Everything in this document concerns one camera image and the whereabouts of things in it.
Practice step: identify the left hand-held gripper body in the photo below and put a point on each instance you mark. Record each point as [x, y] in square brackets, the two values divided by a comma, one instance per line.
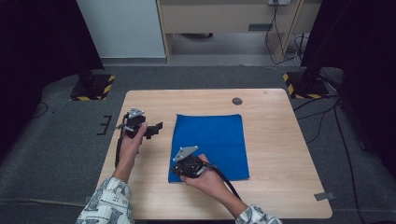
[135, 119]

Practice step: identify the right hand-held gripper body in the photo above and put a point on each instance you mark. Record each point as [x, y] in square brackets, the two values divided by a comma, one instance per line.
[188, 166]

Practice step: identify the blue cloth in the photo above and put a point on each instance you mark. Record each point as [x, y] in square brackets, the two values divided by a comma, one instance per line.
[214, 140]

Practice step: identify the person's left hand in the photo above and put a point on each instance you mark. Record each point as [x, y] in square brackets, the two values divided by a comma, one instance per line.
[129, 149]

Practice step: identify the person's right hand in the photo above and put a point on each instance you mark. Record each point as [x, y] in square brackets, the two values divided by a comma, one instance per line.
[211, 182]

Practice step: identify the black stand base striped edge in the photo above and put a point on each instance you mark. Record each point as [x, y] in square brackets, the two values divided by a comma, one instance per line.
[306, 87]
[93, 88]

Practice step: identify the grey round table grommet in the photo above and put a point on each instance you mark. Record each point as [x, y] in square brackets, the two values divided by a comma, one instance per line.
[237, 101]

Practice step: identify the white cabinet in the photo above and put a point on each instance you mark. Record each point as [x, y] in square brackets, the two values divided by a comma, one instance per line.
[124, 28]

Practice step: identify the black curtain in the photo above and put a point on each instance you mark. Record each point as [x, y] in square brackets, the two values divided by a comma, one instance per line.
[37, 46]
[358, 37]

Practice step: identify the light wooden desk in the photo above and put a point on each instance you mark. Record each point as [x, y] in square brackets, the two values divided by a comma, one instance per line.
[218, 17]

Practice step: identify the grey tape piece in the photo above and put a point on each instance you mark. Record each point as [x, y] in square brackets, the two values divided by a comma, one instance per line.
[324, 196]

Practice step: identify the white power strip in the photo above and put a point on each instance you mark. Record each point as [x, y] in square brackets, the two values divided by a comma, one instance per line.
[279, 2]

